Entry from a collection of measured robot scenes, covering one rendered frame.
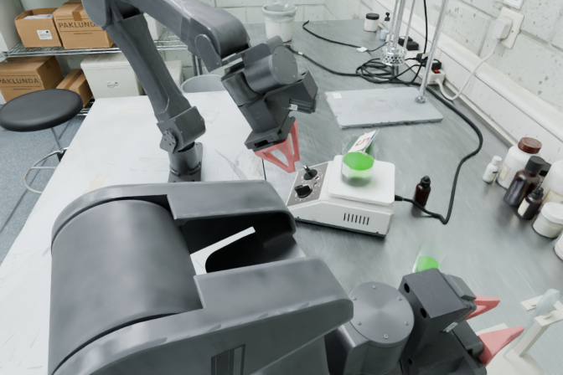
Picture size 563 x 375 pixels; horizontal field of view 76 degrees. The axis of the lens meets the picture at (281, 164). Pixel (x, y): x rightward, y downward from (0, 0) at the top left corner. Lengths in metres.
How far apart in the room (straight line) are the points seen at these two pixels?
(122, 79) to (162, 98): 2.13
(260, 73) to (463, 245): 0.48
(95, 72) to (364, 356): 2.71
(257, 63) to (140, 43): 0.28
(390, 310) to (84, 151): 0.85
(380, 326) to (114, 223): 0.23
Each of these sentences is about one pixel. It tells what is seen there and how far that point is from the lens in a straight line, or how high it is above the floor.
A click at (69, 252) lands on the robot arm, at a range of 0.18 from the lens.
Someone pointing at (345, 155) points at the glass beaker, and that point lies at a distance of 0.64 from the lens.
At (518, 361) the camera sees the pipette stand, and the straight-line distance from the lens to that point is 0.65.
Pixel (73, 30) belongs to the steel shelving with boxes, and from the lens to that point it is 2.81.
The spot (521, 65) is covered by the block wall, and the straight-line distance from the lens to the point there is 1.14.
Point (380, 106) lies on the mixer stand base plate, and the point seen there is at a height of 0.91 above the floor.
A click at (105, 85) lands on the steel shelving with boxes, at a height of 0.29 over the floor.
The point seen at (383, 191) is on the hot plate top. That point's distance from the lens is 0.68.
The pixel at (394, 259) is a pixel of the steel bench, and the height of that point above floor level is 0.90.
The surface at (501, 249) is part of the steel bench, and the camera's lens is 0.79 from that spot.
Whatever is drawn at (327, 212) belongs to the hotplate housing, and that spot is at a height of 0.94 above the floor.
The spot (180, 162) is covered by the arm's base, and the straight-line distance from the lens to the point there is 0.82.
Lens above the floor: 1.43
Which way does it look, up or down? 38 degrees down
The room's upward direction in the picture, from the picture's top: straight up
